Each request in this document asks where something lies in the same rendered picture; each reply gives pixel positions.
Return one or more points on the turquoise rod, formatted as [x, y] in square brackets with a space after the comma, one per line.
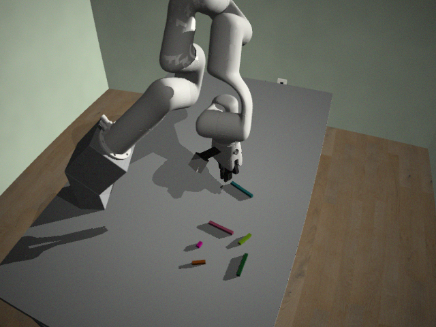
[242, 189]

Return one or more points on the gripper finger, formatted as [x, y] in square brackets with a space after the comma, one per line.
[222, 170]
[227, 175]

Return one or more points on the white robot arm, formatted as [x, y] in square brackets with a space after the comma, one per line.
[230, 30]

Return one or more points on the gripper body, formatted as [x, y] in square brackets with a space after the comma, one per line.
[229, 153]

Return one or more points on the lime green rod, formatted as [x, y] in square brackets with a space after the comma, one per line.
[244, 239]

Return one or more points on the dark green rod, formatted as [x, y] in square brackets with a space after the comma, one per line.
[242, 264]

